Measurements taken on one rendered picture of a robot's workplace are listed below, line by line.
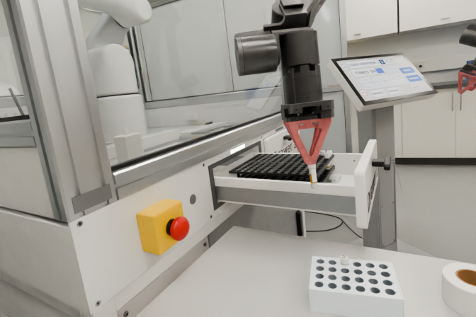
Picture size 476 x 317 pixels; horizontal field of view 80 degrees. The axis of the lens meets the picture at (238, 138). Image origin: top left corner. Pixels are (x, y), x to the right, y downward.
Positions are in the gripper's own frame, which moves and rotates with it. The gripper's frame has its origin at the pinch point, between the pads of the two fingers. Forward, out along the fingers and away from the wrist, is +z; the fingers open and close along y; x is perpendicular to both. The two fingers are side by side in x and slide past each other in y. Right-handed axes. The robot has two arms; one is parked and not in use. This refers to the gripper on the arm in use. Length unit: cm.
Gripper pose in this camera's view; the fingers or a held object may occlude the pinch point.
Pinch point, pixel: (309, 158)
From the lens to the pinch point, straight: 47.3
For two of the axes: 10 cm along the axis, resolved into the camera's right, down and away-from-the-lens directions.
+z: 1.2, 9.9, 1.1
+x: 9.9, -1.2, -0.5
